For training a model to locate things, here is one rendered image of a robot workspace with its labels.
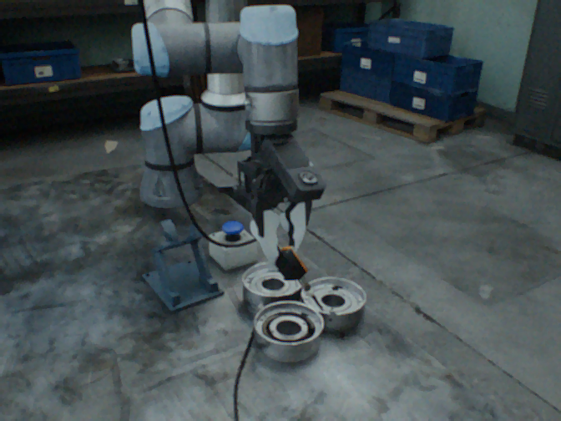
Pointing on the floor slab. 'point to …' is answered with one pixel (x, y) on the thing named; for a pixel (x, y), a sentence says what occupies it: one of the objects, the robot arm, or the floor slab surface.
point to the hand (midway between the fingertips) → (285, 255)
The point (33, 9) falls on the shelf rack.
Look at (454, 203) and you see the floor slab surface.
